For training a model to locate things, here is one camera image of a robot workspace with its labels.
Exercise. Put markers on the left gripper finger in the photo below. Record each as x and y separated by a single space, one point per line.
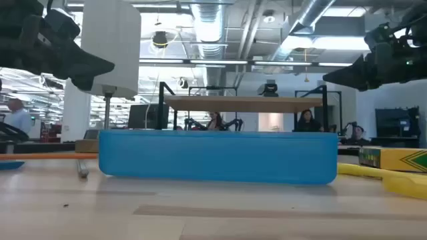
83 84
85 65

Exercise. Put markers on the black background robot arm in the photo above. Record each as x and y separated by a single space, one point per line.
233 124
11 132

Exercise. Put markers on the black background camera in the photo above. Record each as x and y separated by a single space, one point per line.
268 90

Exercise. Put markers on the yellow highlighter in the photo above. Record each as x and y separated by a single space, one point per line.
360 170

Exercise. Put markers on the wooden shelf riser black frame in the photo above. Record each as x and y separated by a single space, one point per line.
240 104

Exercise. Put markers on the table lamp white cylinder shade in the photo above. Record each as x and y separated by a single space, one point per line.
111 50

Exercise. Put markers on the person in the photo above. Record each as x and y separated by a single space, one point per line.
19 118
307 121
357 136
215 121

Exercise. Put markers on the light teal Dixon pencil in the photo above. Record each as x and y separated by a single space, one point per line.
82 169

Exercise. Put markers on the orange pencil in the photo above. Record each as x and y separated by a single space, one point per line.
50 156

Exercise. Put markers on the blue translucent plastic pencil box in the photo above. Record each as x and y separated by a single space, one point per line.
217 156

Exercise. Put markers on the black background metal frame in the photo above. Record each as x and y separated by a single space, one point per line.
335 110

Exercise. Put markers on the black computer monitor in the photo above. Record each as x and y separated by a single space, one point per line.
143 116
397 121

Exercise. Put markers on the yellow green crayon box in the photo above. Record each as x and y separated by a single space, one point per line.
393 159

